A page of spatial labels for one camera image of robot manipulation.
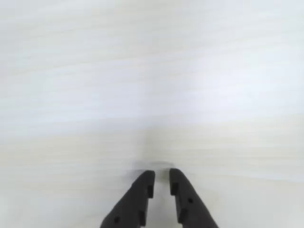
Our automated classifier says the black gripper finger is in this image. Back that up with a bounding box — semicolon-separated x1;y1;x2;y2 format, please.
99;170;156;228
169;168;219;228

